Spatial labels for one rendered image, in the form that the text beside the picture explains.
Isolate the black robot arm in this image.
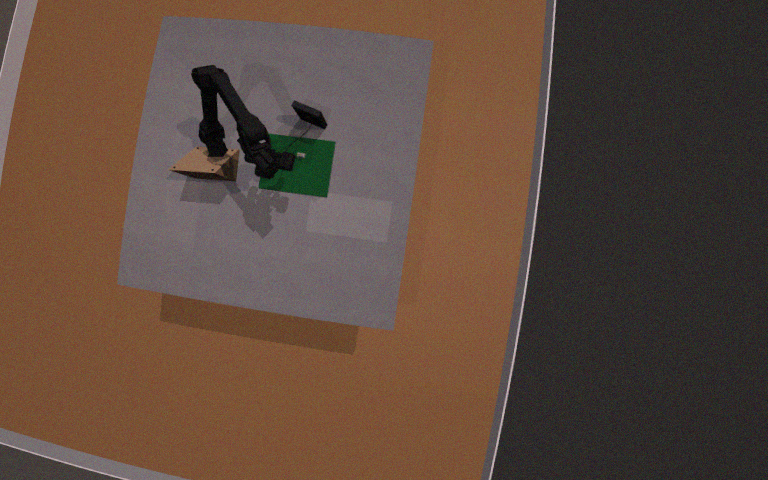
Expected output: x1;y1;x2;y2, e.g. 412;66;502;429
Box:
191;65;279;179

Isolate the green circuit board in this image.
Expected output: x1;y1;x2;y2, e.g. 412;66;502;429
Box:
258;133;336;197

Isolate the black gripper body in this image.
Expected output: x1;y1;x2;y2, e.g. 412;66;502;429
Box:
244;149;296;171

